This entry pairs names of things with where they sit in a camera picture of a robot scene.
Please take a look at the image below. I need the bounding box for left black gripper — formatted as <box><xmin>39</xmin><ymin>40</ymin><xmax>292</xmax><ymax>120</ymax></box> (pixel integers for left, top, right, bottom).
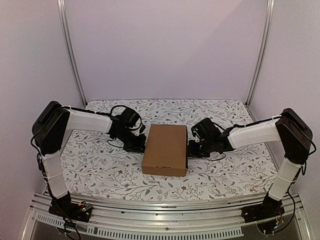
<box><xmin>115</xmin><ymin>129</ymin><xmax>147</xmax><ymax>153</ymax></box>

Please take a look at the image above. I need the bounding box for brown cardboard box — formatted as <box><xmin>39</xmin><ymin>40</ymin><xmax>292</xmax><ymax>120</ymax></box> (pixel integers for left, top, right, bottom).
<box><xmin>141</xmin><ymin>124</ymin><xmax>188</xmax><ymax>177</ymax></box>

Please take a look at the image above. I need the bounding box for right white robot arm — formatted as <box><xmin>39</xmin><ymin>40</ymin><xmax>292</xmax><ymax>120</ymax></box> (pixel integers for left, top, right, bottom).
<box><xmin>187</xmin><ymin>108</ymin><xmax>317</xmax><ymax>218</ymax></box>

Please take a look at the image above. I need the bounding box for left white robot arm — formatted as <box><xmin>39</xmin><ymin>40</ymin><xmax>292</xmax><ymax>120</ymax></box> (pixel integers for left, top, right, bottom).
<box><xmin>30</xmin><ymin>100</ymin><xmax>147</xmax><ymax>217</ymax></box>

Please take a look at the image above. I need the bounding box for floral patterned table mat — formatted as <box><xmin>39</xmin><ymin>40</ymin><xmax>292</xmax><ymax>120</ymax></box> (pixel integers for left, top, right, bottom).
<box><xmin>60</xmin><ymin>99</ymin><xmax>277</xmax><ymax>202</ymax></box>

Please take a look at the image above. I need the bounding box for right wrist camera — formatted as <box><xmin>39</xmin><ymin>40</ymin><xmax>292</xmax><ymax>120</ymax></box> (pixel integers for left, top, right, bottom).
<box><xmin>191</xmin><ymin>117</ymin><xmax>221</xmax><ymax>140</ymax></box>

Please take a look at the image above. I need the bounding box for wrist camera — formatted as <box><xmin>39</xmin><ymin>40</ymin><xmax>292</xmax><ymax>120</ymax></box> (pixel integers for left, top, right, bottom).
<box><xmin>191</xmin><ymin>117</ymin><xmax>221</xmax><ymax>140</ymax></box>
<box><xmin>120</xmin><ymin>107</ymin><xmax>141</xmax><ymax>130</ymax></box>

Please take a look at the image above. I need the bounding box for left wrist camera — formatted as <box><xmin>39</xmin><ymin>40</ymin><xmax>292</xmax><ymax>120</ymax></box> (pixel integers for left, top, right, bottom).
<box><xmin>120</xmin><ymin>107</ymin><xmax>141</xmax><ymax>130</ymax></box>

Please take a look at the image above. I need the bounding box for right black camera cable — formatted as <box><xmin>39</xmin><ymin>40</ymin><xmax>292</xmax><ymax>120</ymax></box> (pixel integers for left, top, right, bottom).
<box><xmin>212</xmin><ymin>122</ymin><xmax>233</xmax><ymax>133</ymax></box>

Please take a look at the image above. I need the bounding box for black camera cable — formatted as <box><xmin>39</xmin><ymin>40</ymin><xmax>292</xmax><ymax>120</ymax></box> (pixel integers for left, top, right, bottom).
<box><xmin>212</xmin><ymin>122</ymin><xmax>233</xmax><ymax>133</ymax></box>
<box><xmin>109</xmin><ymin>105</ymin><xmax>128</xmax><ymax>117</ymax></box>

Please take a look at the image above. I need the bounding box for left black camera cable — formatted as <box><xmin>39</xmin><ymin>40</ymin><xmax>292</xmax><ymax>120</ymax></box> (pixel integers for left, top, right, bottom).
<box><xmin>109</xmin><ymin>105</ymin><xmax>128</xmax><ymax>117</ymax></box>

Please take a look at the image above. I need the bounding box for front aluminium rail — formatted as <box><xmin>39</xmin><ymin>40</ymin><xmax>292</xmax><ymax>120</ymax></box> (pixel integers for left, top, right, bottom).
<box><xmin>21</xmin><ymin>192</ymin><xmax>311</xmax><ymax>240</ymax></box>

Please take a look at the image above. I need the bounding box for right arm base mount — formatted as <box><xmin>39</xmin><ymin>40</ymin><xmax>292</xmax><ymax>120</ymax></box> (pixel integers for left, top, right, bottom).
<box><xmin>241</xmin><ymin>195</ymin><xmax>285</xmax><ymax>223</ymax></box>

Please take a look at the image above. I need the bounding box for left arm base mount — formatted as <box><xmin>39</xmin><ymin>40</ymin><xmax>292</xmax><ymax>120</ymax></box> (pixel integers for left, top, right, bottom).
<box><xmin>48</xmin><ymin>198</ymin><xmax>93</xmax><ymax>223</ymax></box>

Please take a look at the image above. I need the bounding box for right aluminium frame post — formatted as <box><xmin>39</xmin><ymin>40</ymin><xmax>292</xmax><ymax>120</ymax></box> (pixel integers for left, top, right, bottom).
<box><xmin>245</xmin><ymin>0</ymin><xmax>275</xmax><ymax>108</ymax></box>

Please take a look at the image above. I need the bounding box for aluminium frame post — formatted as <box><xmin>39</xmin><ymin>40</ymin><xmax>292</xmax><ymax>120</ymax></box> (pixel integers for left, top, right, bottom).
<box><xmin>245</xmin><ymin>0</ymin><xmax>275</xmax><ymax>108</ymax></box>
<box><xmin>57</xmin><ymin>0</ymin><xmax>88</xmax><ymax>107</ymax></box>

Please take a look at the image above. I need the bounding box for left aluminium frame post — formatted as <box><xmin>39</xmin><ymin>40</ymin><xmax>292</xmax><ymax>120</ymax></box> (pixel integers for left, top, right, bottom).
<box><xmin>57</xmin><ymin>0</ymin><xmax>88</xmax><ymax>107</ymax></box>

